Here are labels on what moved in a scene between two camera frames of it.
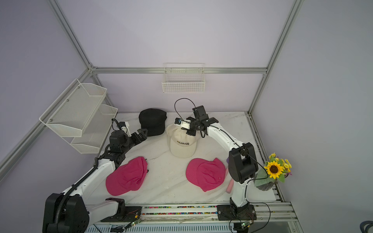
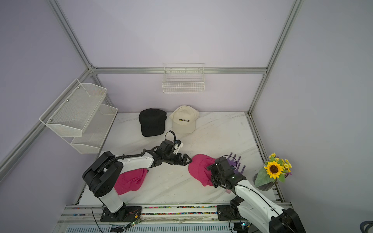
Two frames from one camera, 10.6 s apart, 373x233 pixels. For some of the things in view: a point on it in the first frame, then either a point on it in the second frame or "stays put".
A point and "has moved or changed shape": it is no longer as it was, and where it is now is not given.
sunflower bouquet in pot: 275,169 stays put
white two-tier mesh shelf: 78,115 stays put
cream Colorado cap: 182,145 to 184,118
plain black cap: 153,120 stays put
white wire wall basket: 183,77 stays put
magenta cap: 207,174 has moved or changed shape
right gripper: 191,132 to 213,167
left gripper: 143,137 to 179,162
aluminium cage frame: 96,70 stays put
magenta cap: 127,177 stays put
